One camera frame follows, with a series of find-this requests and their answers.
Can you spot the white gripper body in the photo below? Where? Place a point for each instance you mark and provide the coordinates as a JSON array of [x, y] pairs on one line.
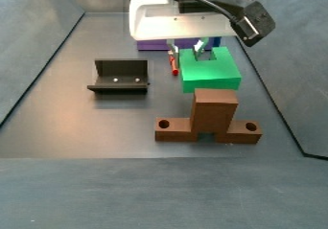
[[156, 19]]

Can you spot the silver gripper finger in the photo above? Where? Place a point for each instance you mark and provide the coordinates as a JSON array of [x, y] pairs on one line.
[[175, 51], [200, 47]]

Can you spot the green U-shaped block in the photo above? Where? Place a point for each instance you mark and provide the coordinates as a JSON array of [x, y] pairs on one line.
[[215, 73]]

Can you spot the purple board with cross slot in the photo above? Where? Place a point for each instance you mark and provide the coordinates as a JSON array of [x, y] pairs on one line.
[[183, 43]]

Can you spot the red cylinder peg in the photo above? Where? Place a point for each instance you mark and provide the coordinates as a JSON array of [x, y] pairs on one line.
[[173, 64]]

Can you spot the brown T-shaped block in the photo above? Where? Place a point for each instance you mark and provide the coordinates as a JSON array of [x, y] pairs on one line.
[[215, 106]]

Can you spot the black angle bracket fixture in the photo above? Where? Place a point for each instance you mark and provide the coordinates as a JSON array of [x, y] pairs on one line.
[[121, 75]]

